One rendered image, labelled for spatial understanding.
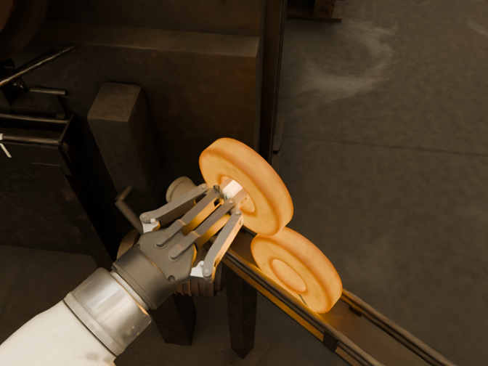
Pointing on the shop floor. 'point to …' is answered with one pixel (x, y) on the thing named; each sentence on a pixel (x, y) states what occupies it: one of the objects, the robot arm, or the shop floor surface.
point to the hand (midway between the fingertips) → (244, 183)
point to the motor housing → (179, 299)
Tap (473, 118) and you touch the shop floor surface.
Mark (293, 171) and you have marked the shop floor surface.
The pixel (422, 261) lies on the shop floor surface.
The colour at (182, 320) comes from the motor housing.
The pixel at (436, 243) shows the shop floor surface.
